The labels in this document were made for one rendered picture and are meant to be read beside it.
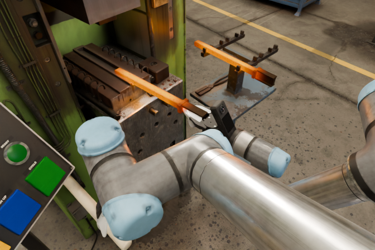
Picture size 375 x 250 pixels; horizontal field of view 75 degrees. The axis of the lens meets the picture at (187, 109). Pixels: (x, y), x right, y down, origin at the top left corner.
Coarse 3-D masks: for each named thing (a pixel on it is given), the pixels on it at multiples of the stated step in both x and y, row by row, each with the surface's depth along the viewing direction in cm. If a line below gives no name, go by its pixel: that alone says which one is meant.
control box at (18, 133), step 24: (0, 120) 59; (0, 144) 58; (24, 144) 62; (48, 144) 68; (0, 168) 57; (24, 168) 62; (72, 168) 72; (0, 192) 56; (24, 192) 60; (0, 240) 55
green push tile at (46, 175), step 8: (48, 160) 66; (40, 168) 64; (48, 168) 66; (56, 168) 67; (32, 176) 62; (40, 176) 64; (48, 176) 65; (56, 176) 67; (32, 184) 62; (40, 184) 63; (48, 184) 65; (56, 184) 67; (48, 192) 64
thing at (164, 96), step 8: (120, 72) 101; (128, 72) 100; (128, 80) 98; (136, 80) 96; (144, 80) 95; (144, 88) 93; (152, 88) 91; (160, 96) 89; (168, 96) 87; (176, 104) 85; (184, 104) 83; (192, 104) 83; (200, 112) 80
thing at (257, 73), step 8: (200, 48) 122; (208, 48) 118; (216, 56) 117; (224, 56) 113; (232, 56) 113; (232, 64) 111; (240, 64) 108; (248, 72) 106; (256, 72) 103; (264, 72) 102; (264, 80) 103; (272, 80) 100
